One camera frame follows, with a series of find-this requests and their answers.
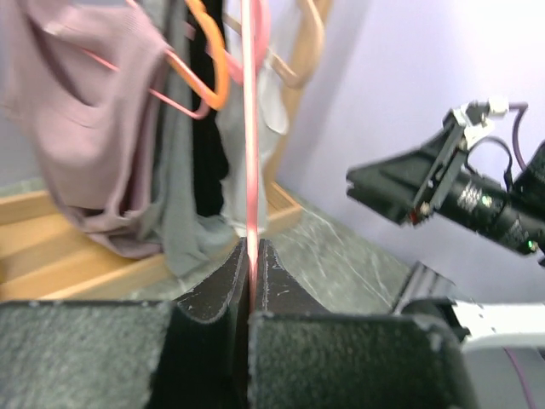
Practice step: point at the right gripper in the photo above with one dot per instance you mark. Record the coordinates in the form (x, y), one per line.
(411, 187)

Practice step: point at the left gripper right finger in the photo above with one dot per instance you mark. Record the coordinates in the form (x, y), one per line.
(302, 356)

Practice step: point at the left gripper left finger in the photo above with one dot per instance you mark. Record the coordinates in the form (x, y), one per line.
(186, 353)

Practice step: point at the thin pink wire hanger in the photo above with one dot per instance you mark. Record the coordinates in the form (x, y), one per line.
(251, 143)

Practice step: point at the mauve pink tank top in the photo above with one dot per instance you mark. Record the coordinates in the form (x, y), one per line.
(92, 134)

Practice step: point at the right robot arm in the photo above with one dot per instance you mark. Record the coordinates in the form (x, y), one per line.
(476, 233)

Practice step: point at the grey tank top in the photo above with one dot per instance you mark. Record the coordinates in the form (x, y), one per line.
(188, 239)

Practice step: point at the beige wooden hanger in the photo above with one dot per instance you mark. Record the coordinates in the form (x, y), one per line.
(296, 40)

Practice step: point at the black tank top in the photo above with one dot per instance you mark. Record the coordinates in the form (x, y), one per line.
(210, 165)

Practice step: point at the pink plastic hanger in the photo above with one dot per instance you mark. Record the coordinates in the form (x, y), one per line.
(262, 20)

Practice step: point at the right wooden clothes rack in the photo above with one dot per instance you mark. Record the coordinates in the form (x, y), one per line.
(45, 257)

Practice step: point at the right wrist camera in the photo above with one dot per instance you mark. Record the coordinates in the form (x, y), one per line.
(475, 118)

